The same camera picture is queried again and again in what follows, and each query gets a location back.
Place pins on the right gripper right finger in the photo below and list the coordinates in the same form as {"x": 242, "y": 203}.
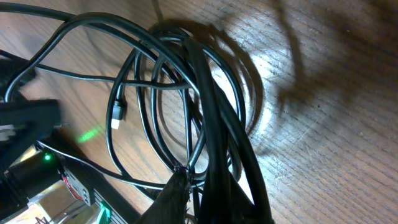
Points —
{"x": 238, "y": 209}

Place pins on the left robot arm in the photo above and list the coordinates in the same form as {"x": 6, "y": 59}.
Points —
{"x": 23, "y": 123}

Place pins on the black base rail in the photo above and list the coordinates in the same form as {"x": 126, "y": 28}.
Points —
{"x": 89, "y": 184}

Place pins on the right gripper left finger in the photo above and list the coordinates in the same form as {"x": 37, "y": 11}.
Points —
{"x": 169, "y": 207}

